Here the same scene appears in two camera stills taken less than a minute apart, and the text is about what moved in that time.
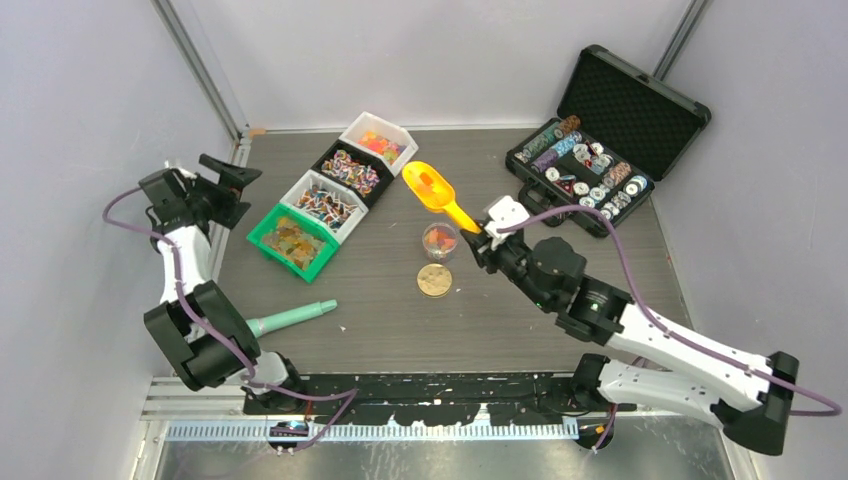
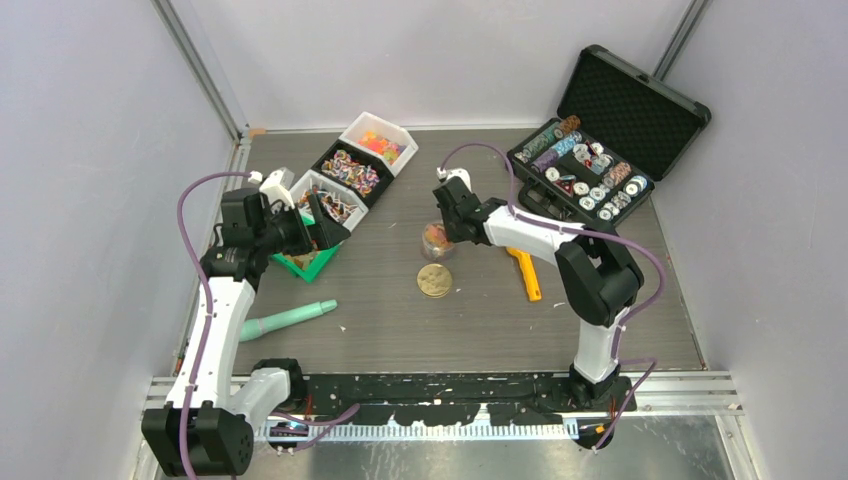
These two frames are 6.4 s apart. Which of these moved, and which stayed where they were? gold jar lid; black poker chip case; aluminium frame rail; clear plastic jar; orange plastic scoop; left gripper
Moved: orange plastic scoop; left gripper
Stayed: black poker chip case; aluminium frame rail; gold jar lid; clear plastic jar
